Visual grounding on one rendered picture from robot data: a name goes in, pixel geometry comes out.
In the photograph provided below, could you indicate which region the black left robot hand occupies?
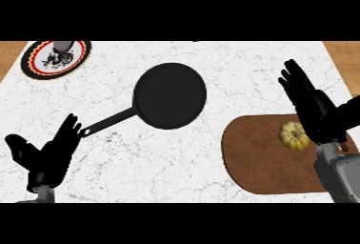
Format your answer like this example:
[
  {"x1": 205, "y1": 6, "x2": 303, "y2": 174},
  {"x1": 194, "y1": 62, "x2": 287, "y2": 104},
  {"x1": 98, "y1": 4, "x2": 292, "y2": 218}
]
[{"x1": 4, "y1": 112, "x2": 84, "y2": 194}]

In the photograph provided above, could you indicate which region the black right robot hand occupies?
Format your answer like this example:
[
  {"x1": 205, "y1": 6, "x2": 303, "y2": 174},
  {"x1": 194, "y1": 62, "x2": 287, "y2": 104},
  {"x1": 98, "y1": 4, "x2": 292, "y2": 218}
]
[{"x1": 277, "y1": 58, "x2": 360, "y2": 145}]

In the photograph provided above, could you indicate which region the yellow squash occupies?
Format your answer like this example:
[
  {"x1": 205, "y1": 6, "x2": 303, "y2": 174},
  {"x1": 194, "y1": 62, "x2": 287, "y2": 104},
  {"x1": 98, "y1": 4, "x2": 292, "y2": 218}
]
[{"x1": 278, "y1": 120, "x2": 312, "y2": 152}]

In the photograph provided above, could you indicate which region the brown wooden cutting board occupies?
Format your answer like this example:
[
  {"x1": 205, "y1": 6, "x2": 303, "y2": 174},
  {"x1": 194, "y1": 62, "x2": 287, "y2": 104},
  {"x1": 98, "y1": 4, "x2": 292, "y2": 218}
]
[{"x1": 221, "y1": 113, "x2": 360, "y2": 195}]

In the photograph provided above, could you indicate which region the black frying pan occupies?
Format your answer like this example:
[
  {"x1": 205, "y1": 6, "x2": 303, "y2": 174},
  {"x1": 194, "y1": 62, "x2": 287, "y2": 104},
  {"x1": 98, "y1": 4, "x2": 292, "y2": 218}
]
[{"x1": 78, "y1": 62, "x2": 208, "y2": 137}]

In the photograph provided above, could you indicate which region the round patterned plate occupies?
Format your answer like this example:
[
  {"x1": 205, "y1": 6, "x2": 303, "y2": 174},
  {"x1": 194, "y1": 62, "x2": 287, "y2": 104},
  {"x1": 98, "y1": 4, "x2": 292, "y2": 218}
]
[{"x1": 19, "y1": 41, "x2": 92, "y2": 81}]

